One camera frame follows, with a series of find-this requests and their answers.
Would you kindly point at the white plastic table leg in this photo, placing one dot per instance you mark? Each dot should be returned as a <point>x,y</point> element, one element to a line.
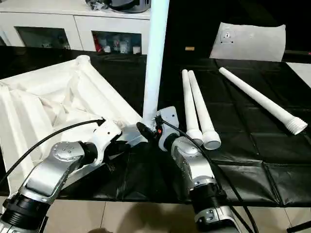
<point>155,60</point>
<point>255,97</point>
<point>200,106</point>
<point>188,102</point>

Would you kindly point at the small white cup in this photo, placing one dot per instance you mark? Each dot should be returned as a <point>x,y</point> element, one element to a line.
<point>107,48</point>
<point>136,50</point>

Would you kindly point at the white flat board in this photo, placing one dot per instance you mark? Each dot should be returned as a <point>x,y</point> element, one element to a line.
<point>301,72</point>

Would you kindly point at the white glass-door cabinet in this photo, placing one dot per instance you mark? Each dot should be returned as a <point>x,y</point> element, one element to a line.
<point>73,24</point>

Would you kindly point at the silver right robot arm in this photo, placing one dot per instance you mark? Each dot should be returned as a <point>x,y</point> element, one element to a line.
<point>192,165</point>

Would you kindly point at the small tan label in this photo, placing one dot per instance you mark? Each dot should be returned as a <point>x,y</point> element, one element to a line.
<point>190,48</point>

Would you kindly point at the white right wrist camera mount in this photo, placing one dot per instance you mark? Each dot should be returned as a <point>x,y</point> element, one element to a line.
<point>170,114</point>

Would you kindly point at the black work mat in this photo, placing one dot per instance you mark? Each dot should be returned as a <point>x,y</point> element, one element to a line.
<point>255,157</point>

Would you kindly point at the black tall cabinet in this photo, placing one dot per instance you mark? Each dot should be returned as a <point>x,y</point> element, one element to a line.
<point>189,24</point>

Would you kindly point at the white printed jar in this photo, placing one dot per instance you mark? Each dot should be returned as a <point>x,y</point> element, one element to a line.
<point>124,46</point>

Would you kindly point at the dark crumpled small pile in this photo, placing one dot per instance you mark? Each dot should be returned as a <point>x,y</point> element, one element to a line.
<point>97,4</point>

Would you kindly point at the black bar red light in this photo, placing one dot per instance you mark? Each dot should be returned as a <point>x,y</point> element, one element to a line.
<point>296,53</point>

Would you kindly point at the black tripod leg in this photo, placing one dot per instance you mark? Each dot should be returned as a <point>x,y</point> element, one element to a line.
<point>298,227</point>

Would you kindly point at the red bottle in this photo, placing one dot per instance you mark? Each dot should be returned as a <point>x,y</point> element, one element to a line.
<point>97,44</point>

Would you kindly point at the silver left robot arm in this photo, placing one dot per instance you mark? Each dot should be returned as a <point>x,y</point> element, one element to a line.
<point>48,167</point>

